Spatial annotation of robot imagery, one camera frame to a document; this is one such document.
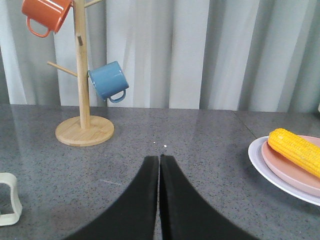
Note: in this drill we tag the white HOME mug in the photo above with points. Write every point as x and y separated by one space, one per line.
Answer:
10 180

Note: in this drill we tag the yellow corn cob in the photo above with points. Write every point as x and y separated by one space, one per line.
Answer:
296 149

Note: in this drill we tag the pink plate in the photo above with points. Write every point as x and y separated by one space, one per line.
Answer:
289 172

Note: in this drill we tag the blue enamel mug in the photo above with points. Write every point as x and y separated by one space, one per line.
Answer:
109 82

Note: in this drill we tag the orange enamel mug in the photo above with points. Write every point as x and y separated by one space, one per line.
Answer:
48 13

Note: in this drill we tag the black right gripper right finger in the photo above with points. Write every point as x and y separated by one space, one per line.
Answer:
184 214

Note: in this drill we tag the wooden mug tree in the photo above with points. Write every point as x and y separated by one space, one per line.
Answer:
86 129

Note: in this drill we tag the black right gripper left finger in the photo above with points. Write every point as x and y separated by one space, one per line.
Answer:
133 215

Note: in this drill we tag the white plate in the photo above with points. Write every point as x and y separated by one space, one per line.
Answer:
256 158

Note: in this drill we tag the grey curtain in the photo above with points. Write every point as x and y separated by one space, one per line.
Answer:
245 55

